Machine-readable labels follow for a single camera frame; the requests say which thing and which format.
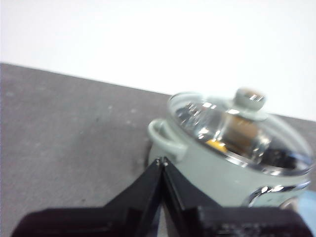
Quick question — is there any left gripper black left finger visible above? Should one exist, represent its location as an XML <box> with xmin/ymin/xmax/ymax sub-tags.
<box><xmin>11</xmin><ymin>158</ymin><xmax>163</xmax><ymax>237</ymax></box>

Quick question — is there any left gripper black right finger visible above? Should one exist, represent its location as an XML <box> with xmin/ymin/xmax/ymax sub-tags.
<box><xmin>162</xmin><ymin>161</ymin><xmax>316</xmax><ymax>237</ymax></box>

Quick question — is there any yellow corn cob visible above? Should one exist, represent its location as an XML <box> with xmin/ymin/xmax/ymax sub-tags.
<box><xmin>206</xmin><ymin>138</ymin><xmax>229</xmax><ymax>153</ymax></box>

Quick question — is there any glass lid with green knob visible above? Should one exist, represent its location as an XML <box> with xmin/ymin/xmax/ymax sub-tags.
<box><xmin>167</xmin><ymin>86</ymin><xmax>316</xmax><ymax>177</ymax></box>

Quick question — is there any pale green electric steamer pot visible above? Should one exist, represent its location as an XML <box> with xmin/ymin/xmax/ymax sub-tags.
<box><xmin>147</xmin><ymin>118</ymin><xmax>313</xmax><ymax>208</ymax></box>

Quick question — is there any blue round plate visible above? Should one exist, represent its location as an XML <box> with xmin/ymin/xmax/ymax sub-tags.
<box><xmin>296</xmin><ymin>189</ymin><xmax>316</xmax><ymax>219</ymax></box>

